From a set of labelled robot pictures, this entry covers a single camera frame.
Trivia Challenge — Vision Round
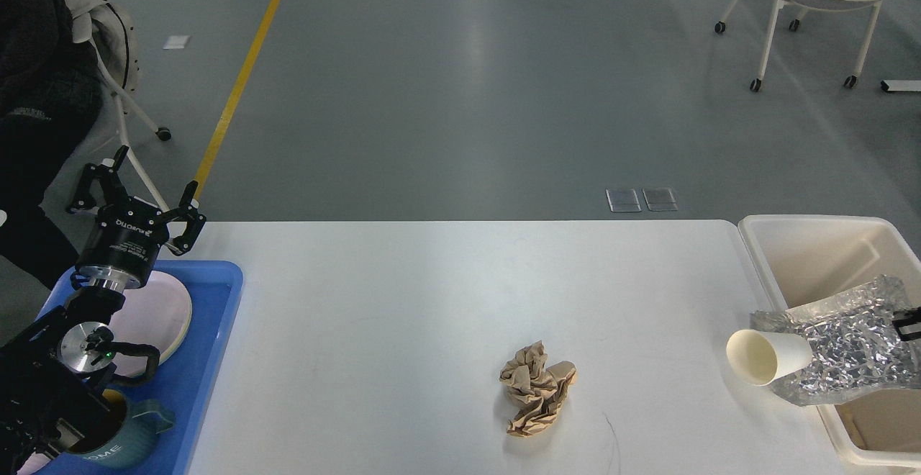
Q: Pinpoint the foil sheet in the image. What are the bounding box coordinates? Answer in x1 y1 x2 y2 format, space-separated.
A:
750 275 920 406

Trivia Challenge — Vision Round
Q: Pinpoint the brown paper ball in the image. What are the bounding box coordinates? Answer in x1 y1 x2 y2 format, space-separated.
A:
498 340 578 437

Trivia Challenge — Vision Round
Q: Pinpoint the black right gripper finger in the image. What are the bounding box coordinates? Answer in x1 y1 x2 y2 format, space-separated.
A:
892 307 921 343

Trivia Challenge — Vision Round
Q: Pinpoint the white plastic bin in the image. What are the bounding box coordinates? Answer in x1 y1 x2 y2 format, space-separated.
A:
739 215 920 474

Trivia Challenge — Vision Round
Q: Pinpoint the white paper cup upright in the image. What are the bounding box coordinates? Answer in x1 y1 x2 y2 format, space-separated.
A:
725 330 813 386

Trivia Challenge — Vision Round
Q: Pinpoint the teal green mug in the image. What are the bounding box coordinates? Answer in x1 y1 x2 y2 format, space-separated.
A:
65 389 176 469

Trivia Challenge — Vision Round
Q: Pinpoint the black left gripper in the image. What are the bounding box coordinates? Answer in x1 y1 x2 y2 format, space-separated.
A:
65 146 207 289

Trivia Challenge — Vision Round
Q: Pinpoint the pink ribbed cup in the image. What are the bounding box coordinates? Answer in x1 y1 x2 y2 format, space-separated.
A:
16 453 50 475

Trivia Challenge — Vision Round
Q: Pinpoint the beige jacket on chair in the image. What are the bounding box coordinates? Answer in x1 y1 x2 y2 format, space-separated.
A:
65 0 140 94

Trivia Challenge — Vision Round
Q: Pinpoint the blue plastic tray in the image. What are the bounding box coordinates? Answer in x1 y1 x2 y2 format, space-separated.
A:
22 260 245 475

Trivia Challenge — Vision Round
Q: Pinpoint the pink plate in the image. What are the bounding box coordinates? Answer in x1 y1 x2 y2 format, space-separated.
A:
109 271 193 364

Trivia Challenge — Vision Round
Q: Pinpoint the white chair left background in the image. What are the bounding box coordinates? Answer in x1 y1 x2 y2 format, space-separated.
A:
73 14 172 212

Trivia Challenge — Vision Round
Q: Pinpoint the person in dark clothes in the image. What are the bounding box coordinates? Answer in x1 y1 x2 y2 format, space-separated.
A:
1 0 103 289

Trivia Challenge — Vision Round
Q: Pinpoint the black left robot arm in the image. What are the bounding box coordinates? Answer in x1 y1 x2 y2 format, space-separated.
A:
1 146 207 474

